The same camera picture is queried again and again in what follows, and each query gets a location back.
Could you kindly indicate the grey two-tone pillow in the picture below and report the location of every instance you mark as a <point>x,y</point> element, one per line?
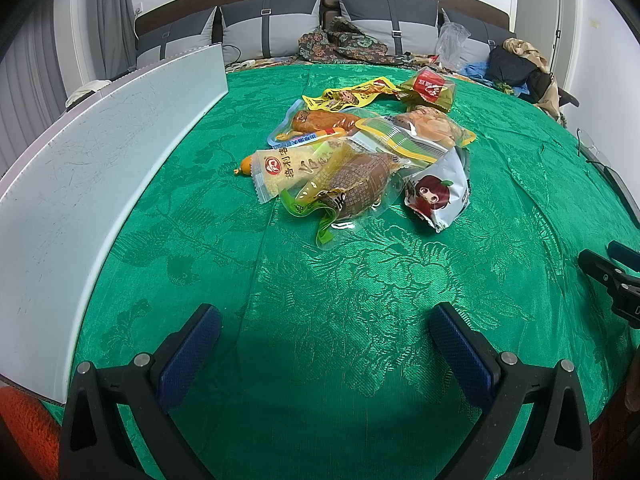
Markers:
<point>480,35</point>
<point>385,17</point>
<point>175,35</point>
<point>270,20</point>

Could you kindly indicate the wall socket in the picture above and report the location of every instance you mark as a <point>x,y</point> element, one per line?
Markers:
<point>138,9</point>

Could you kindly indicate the clear green packet brown tofu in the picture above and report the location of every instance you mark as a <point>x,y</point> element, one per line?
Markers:
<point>357,180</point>

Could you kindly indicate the orange sausage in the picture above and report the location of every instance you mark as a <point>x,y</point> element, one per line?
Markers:
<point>243,165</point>

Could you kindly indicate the pile of dark clothes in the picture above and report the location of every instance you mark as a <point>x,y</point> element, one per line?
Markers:
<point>520,67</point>

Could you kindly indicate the white rectangular box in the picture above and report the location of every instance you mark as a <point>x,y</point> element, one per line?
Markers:
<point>90,185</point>

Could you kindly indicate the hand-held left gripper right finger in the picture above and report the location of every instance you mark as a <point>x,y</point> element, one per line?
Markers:
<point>460,355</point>

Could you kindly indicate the orange cloth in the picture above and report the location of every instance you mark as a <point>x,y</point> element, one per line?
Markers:
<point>25,435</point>

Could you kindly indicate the white cloth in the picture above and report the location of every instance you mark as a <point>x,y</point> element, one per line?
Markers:
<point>87,90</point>

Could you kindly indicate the eyeglasses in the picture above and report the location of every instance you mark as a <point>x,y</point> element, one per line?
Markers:
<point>592,142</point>

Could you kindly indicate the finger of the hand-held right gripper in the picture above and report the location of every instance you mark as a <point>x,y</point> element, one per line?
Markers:
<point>600,267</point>
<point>626,255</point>

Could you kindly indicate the blue cloth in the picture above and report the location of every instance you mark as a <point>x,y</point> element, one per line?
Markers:
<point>475,70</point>

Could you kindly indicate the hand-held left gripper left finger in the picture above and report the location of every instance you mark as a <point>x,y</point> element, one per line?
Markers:
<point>192,355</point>

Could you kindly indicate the red and green snack packet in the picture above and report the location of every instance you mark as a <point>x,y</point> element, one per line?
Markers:
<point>432,87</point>

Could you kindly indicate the white door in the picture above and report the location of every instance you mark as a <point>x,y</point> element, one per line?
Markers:
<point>545,20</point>

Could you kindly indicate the grey cartoon snack bag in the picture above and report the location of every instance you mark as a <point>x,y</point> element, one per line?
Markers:
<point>440,192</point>

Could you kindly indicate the yellow and white cake packet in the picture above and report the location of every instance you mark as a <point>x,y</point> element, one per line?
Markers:
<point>290,167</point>

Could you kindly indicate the green yellow striped packet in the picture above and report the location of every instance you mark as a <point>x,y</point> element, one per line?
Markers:
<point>400,140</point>

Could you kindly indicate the clear packet with roasted meat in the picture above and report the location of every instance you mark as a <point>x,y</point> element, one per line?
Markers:
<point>320,121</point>

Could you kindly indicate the clear plastic bag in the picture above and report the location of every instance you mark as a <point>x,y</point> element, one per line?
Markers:
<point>452,42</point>

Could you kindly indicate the yellow snack packet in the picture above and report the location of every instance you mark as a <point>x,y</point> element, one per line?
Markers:
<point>350,97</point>

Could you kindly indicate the dark patterned cloth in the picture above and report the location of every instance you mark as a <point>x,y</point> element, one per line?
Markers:
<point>345,42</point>

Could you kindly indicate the yellow-edged packet with bread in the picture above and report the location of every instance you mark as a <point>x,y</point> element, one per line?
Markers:
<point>432,125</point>

